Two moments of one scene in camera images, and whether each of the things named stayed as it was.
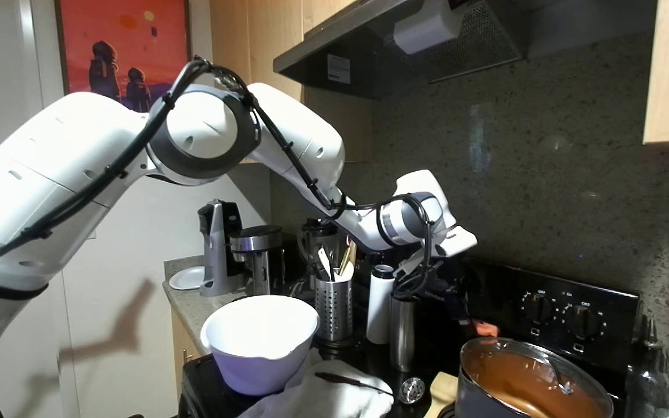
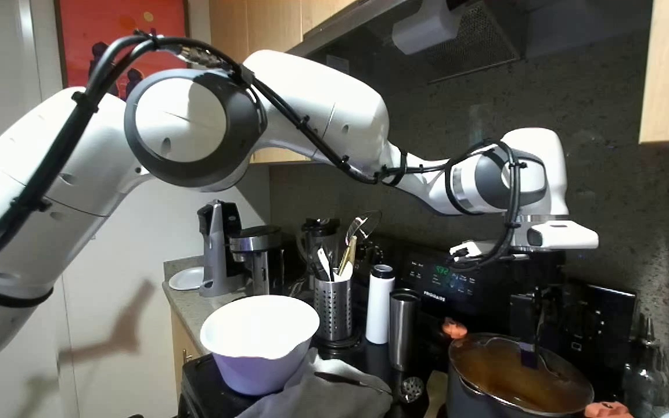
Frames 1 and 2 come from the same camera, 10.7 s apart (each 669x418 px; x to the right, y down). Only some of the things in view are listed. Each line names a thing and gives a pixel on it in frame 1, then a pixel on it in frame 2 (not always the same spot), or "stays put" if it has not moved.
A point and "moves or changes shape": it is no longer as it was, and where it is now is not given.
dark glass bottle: [643, 379] stays put
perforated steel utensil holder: [335, 315] stays put
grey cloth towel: [330, 390] stays put
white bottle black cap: [378, 305] stays put
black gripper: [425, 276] to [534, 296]
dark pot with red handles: [502, 378] moves or changes shape
